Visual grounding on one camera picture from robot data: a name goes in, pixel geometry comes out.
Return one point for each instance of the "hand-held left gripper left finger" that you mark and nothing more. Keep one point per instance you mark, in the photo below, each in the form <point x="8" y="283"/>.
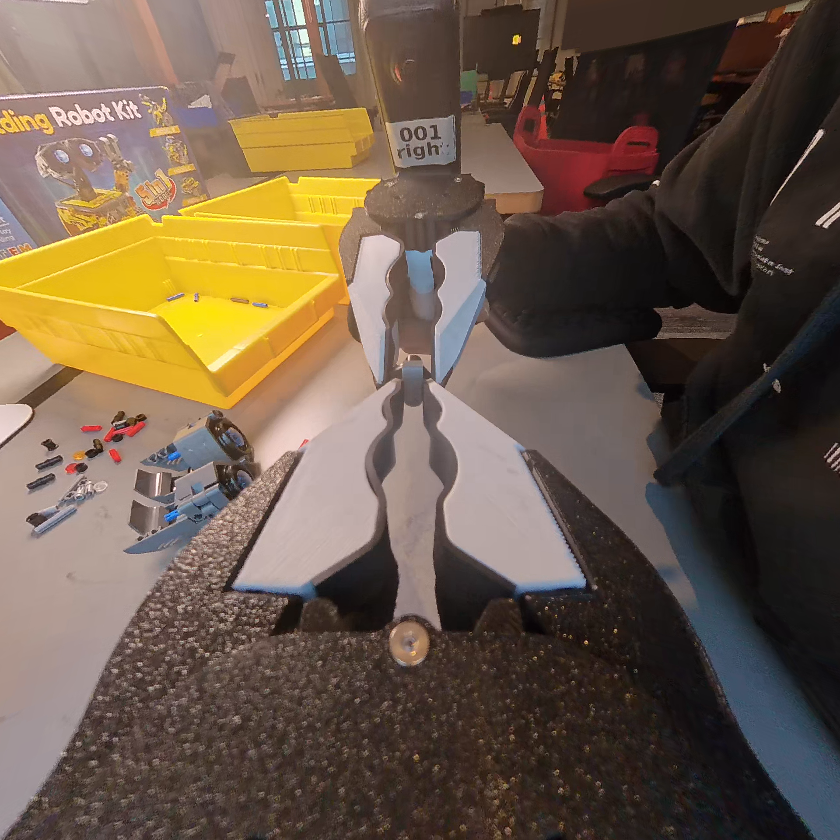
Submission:
<point x="315" y="518"/>

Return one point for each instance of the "scattered small building pieces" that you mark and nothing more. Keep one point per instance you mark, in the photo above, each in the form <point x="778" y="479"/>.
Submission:
<point x="85" y="472"/>

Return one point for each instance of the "robot kit box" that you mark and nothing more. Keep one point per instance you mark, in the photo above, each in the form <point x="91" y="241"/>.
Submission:
<point x="98" y="164"/>

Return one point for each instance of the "grey desk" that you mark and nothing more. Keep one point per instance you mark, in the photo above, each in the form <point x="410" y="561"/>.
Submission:
<point x="577" y="407"/>

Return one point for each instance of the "yellow bin with dividers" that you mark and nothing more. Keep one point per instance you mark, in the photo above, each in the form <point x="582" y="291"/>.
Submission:
<point x="98" y="328"/>

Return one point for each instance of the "grey toy robot head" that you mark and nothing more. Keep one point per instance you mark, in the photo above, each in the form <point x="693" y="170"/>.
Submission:
<point x="197" y="472"/>

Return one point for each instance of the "person's right forearm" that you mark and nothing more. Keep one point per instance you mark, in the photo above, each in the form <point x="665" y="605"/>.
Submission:
<point x="590" y="262"/>

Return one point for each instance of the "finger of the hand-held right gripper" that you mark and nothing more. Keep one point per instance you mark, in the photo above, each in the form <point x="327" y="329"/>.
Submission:
<point x="371" y="289"/>
<point x="463" y="289"/>

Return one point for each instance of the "black armrest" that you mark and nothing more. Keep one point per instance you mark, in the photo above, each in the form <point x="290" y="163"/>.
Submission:
<point x="620" y="186"/>

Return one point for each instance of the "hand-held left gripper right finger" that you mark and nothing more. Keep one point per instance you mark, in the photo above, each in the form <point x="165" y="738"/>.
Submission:
<point x="508" y="518"/>

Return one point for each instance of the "white board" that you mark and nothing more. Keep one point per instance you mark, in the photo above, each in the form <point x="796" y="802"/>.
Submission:
<point x="13" y="423"/>

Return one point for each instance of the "table with wooden edge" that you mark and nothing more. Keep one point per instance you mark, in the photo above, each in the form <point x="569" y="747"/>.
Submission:
<point x="499" y="164"/>

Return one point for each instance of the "yellow storage bin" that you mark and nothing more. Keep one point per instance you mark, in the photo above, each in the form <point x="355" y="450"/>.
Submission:
<point x="308" y="203"/>
<point x="295" y="138"/>

